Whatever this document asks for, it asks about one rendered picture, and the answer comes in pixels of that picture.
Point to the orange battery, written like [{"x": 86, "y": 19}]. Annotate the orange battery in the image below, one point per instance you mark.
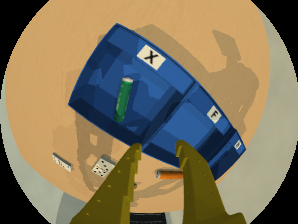
[{"x": 169, "y": 174}]

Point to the blue bin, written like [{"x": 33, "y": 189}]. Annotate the blue bin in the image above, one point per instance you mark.
[{"x": 153, "y": 102}]

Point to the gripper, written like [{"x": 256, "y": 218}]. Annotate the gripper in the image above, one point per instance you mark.
[{"x": 202, "y": 202}]

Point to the green battery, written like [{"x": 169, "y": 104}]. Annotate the green battery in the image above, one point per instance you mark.
[{"x": 123, "y": 98}]

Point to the white domino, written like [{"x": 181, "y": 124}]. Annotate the white domino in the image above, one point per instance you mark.
[
  {"x": 103, "y": 166},
  {"x": 62, "y": 162}
]

